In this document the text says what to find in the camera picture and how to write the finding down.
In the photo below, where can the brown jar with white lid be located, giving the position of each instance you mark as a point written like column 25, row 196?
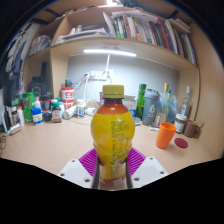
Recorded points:
column 180, row 124

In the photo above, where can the wooden shelf unit with books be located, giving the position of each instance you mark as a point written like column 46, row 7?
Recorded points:
column 133, row 40

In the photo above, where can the clear glass bottle white cap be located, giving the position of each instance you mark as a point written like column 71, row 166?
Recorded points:
column 186, row 105

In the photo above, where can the white desk lamp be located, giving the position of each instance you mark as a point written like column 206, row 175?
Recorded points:
column 110, row 52

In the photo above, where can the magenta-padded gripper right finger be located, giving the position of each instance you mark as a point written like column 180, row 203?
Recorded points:
column 150, row 170

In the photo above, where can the yellow-labelled drink bottle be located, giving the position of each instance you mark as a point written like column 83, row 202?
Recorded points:
column 111, row 133

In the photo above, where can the orange plastic cup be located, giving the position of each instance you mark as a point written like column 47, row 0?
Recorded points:
column 165, row 135

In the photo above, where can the flat round red coaster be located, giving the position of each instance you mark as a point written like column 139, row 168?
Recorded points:
column 181, row 143

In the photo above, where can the brown mug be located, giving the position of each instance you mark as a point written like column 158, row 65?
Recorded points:
column 190, row 129

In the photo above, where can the white wall power strip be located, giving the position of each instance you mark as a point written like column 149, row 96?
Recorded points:
column 98, row 75

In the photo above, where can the clear bottle with gold cap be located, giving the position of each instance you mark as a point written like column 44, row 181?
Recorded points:
column 164, row 106

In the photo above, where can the blue and white small bottle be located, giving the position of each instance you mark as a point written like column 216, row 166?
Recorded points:
column 37, row 115

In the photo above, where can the red and white canister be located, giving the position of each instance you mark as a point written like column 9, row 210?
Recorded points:
column 67, row 96

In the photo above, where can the green canister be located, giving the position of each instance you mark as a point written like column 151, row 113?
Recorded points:
column 28, row 103

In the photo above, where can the dark bottle with red label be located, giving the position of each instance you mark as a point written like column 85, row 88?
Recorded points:
column 56, row 114

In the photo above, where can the grey shaker bottle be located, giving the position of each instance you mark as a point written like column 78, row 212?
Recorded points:
column 150, row 108

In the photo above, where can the blue and white carton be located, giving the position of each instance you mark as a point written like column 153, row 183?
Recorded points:
column 130, row 105

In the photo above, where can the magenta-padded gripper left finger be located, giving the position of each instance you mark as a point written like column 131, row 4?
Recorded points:
column 75, row 170

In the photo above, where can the dark hanging clothes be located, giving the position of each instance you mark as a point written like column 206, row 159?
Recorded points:
column 15, row 63

